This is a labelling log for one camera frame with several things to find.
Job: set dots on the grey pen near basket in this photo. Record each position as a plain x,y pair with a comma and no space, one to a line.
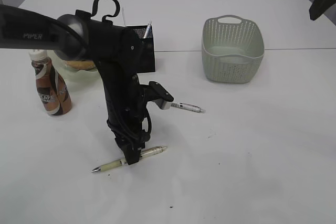
187,107

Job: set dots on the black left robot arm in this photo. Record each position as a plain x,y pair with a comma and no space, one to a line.
115,51

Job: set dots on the cream coloured pen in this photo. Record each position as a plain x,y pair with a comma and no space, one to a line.
122,161

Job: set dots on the translucent green wavy plate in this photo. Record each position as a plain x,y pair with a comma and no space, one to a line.
69,73

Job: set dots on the grey-green plastic basket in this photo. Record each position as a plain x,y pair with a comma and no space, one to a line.
232,49

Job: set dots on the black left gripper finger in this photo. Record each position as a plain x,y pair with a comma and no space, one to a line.
131,154

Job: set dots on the transparent plastic ruler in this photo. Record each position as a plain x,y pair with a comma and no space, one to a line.
123,16

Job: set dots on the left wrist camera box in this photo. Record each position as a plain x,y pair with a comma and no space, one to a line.
155,92

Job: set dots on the grey blue pen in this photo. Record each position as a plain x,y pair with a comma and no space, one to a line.
147,30

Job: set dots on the sugared bread roll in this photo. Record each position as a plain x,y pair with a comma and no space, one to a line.
80,65

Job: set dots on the brown Nescafe coffee bottle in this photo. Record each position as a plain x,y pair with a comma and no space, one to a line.
50,85

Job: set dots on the black square pen holder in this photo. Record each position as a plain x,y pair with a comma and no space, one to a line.
147,59

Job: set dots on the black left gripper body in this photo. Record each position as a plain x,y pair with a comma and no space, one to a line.
126,101

